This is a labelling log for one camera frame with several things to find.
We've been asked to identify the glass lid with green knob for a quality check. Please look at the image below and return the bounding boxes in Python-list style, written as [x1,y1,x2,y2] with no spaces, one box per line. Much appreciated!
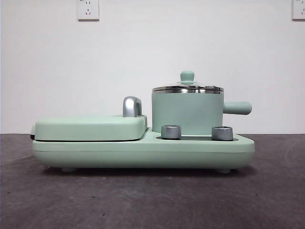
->
[152,70,224,94]

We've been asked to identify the silver control knob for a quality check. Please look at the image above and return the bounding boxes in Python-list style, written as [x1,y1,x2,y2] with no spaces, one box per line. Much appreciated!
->
[161,124,182,139]
[211,125,234,141]

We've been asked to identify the green breakfast machine base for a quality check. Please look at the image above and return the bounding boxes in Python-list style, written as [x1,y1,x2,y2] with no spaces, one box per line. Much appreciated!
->
[30,127,255,173]

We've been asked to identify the green griddle cover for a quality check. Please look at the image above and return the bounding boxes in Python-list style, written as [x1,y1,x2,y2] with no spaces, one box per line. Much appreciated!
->
[30,114,148,141]

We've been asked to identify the chrome griddle cover handle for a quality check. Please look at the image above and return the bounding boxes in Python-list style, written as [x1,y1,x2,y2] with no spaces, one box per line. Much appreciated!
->
[122,96,143,118]

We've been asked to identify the green pot with handle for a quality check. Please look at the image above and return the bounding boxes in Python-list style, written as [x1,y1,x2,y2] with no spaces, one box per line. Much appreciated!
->
[151,90,253,134]

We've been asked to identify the white wall socket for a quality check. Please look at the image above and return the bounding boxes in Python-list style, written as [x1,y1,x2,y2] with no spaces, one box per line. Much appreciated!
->
[76,0,100,21]
[292,0,305,21]

